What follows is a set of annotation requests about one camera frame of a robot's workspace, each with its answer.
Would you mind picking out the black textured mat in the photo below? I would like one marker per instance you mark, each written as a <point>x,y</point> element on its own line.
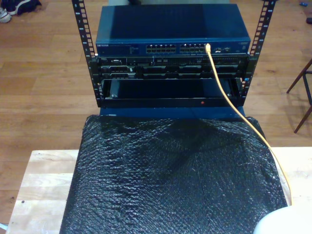
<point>170,195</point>

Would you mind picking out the blue rack base plate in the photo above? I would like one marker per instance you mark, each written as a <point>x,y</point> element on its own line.
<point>158,112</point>

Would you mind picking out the black rack server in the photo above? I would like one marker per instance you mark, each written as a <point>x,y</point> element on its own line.
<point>170,70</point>

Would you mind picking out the black rack shelf tray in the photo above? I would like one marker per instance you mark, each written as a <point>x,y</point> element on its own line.
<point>170,102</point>

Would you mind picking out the dark sneaker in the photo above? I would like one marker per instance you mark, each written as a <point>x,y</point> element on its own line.
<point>24,6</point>

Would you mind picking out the small blue object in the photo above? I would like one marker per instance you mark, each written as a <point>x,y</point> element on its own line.
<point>303,4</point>

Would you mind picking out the white sneaker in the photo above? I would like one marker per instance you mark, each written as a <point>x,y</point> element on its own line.
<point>4,15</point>

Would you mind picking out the blue network switch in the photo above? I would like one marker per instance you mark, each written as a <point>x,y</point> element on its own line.
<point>170,24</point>

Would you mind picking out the black perforated rack post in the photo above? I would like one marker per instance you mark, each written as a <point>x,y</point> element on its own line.
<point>80,24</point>
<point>267,24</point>

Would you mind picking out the dark wooden stool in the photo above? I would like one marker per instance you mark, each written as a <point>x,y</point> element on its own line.
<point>298,77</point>

